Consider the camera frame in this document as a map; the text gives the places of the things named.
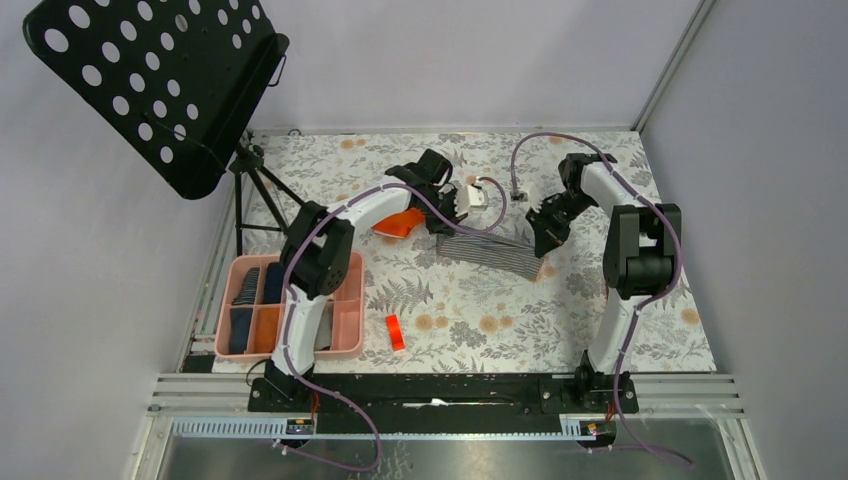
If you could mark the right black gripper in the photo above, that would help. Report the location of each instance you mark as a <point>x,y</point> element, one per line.
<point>547,236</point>

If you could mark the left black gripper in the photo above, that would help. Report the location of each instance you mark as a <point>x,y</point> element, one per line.
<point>453,213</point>

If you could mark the orange underwear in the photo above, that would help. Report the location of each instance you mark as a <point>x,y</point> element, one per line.
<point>400,225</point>

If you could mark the grey striped underwear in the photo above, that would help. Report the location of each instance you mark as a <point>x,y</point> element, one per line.
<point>491,251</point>

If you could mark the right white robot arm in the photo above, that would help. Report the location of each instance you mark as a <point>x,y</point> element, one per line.
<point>640,264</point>

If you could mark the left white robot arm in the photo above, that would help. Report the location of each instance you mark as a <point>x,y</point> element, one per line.
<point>317,252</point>

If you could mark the floral tablecloth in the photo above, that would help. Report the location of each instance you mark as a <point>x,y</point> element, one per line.
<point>456,316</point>

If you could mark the small red block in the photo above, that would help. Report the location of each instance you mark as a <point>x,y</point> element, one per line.
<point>395,333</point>

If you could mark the navy rolled cloth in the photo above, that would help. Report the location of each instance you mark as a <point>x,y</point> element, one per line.
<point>272,287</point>

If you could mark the grey rolled cloth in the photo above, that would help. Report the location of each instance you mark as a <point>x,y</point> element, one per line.
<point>323,339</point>

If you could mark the pink divided storage tray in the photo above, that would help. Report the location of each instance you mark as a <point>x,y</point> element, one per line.
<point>346,305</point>

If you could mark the orange rolled cloth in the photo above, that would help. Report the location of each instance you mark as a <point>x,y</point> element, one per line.
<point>267,329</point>

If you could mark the striped dark rolled cloth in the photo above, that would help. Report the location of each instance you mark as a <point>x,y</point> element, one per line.
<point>247,293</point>

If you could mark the blue rolled cloth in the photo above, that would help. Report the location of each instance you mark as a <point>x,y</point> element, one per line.
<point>240,324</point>

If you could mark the black perforated music stand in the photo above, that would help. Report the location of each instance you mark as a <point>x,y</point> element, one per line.
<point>178,80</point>

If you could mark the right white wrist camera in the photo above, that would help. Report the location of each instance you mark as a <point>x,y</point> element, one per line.
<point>527,193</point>

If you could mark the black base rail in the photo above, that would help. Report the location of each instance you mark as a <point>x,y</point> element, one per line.
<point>489,404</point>

